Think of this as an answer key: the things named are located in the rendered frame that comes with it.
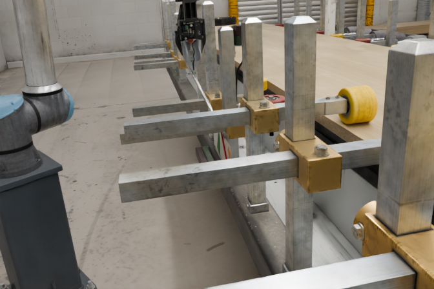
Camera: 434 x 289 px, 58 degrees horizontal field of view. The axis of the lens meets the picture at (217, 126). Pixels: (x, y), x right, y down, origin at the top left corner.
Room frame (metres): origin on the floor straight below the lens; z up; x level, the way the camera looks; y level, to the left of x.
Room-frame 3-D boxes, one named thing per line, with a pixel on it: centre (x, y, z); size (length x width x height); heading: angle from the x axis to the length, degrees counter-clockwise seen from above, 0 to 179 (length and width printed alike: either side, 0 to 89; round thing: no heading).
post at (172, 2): (2.54, 0.23, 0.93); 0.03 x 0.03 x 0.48; 10
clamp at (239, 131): (1.04, -0.05, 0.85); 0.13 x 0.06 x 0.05; 10
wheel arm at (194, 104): (1.26, 0.06, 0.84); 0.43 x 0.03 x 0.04; 100
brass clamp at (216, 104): (1.28, 0.00, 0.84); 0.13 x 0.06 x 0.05; 10
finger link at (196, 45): (1.16, 0.04, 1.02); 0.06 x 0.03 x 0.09; 10
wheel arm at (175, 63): (2.24, 0.23, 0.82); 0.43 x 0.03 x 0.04; 100
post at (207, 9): (1.31, 0.01, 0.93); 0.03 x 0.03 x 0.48; 10
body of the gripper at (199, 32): (1.16, 0.06, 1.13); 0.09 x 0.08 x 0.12; 10
